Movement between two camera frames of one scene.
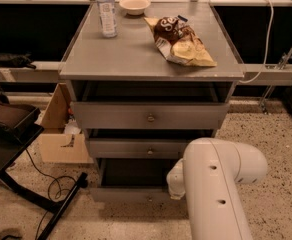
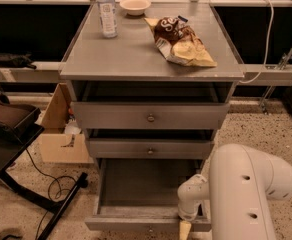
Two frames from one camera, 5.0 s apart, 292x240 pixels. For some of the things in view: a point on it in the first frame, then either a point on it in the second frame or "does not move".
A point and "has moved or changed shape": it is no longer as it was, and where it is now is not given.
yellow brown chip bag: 180,41 does not move
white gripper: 175,180 -> 188,209
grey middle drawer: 138,148 does not move
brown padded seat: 11,115 does not move
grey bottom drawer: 134,181 has moved or changed shape
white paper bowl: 135,5 does not move
